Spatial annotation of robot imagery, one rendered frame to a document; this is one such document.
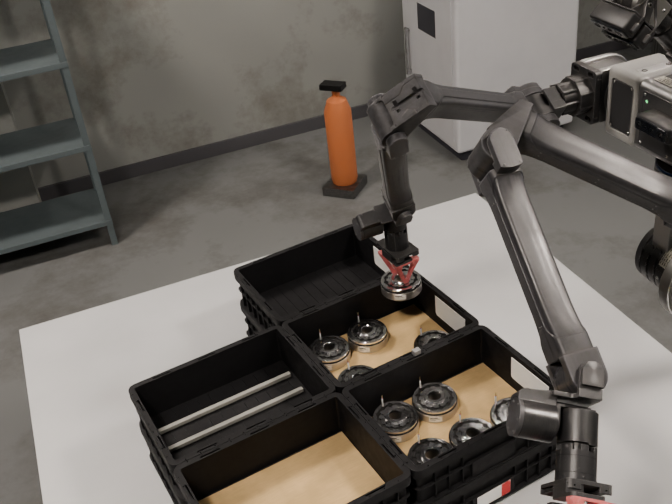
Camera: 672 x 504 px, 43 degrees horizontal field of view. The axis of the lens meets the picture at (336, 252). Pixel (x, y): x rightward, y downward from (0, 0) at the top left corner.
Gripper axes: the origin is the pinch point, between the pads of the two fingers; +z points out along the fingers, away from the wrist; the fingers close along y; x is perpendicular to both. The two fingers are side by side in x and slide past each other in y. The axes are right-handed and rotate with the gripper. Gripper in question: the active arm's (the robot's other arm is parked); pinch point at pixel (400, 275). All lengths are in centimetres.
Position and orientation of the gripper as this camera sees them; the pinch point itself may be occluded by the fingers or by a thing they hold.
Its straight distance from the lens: 213.3
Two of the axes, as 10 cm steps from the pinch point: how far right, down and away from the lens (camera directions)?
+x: 8.7, -3.6, 3.4
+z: 1.4, 8.3, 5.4
